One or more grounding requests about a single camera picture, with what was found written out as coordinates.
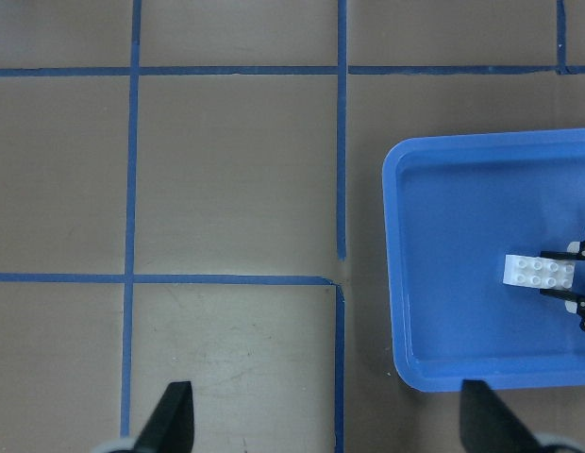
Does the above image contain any white long toy block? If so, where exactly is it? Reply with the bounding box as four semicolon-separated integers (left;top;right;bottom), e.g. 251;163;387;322
503;255;576;290

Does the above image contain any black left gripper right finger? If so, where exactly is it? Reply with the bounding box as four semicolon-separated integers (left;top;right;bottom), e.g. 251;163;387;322
460;379;542;452

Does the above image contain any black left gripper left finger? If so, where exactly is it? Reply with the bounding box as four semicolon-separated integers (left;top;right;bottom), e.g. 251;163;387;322
132;381;194;453

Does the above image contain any blue plastic tray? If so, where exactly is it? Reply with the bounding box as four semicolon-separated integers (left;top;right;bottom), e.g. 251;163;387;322
382;128;585;392

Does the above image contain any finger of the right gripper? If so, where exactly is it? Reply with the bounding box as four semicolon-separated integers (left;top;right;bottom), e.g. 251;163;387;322
540;236;585;260
540;289;585;332

